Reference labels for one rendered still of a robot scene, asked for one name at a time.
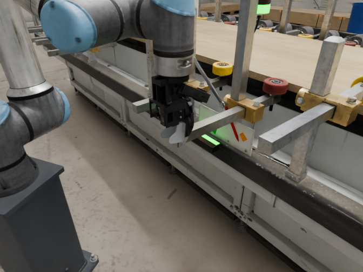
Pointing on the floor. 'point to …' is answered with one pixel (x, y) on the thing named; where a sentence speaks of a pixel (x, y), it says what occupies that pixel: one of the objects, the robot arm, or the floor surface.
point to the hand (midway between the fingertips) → (181, 142)
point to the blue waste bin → (356, 19)
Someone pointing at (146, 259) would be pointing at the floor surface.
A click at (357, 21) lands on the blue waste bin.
